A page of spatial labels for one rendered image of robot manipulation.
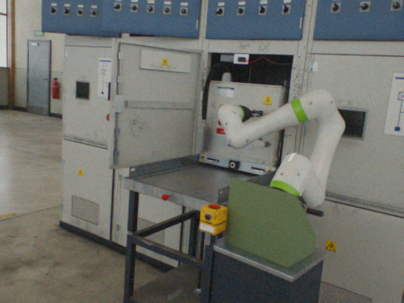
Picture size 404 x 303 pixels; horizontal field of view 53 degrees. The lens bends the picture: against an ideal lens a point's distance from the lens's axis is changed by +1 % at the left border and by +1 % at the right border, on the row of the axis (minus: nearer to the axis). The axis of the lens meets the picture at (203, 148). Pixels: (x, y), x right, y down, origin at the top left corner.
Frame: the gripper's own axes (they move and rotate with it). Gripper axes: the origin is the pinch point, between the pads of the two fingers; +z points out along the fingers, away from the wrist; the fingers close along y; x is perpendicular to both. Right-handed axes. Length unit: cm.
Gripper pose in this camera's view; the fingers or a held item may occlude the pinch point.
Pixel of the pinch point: (259, 113)
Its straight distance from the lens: 235.4
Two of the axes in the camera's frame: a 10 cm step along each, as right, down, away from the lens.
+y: 8.2, 1.6, -5.4
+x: 0.8, -9.8, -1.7
